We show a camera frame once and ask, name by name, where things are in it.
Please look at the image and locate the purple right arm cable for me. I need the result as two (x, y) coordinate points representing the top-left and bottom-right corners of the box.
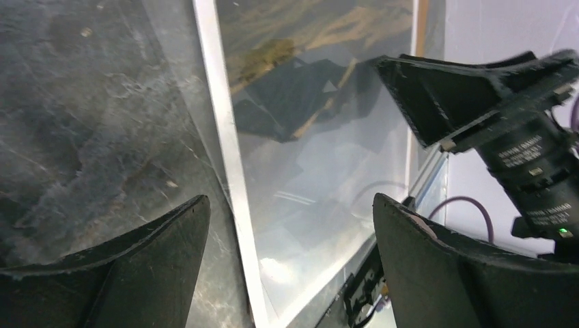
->
(427, 195), (495, 245)

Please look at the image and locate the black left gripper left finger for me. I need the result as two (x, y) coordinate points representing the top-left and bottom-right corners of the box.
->
(1, 195), (211, 327)

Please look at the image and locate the landscape photo print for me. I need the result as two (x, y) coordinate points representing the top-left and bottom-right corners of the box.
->
(193, 0), (418, 328)

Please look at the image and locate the clear acrylic sheet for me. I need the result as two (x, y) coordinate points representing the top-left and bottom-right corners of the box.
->
(140, 0), (449, 328)

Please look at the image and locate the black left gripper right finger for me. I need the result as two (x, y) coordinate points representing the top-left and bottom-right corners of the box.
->
(373, 193), (578, 327)

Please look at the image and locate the brown cardboard backing board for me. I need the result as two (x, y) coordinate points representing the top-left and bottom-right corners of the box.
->
(414, 0), (430, 57)

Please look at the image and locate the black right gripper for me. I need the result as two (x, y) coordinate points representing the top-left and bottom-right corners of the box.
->
(373, 49), (578, 263)

